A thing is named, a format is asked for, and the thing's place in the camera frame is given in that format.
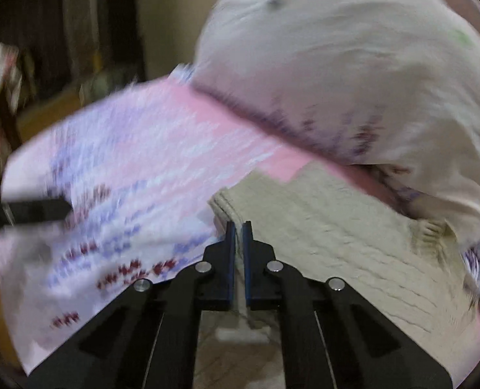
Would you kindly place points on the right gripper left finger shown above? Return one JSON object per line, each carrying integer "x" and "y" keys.
{"x": 147, "y": 337}

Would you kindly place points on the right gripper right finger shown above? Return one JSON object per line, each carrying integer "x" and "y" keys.
{"x": 331, "y": 336}

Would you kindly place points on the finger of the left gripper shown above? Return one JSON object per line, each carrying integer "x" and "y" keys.
{"x": 16, "y": 213}

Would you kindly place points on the beige cable knit sweater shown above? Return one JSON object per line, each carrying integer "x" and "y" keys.
{"x": 409, "y": 269}

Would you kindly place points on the pink floral bed sheet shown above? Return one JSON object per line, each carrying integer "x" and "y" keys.
{"x": 139, "y": 169}

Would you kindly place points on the pale pink floral duvet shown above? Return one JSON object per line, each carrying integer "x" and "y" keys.
{"x": 394, "y": 84}

